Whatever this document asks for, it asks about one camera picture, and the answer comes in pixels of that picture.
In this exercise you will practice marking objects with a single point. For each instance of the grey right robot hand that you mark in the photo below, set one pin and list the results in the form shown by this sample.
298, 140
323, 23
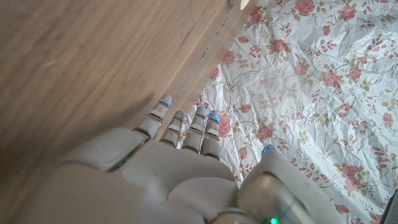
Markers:
161, 177

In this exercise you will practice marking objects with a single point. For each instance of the floral backdrop cloth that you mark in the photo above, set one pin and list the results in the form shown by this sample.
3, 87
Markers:
311, 93

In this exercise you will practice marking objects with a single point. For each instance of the beige masking tape roll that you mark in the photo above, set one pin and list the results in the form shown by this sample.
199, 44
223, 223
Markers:
240, 3

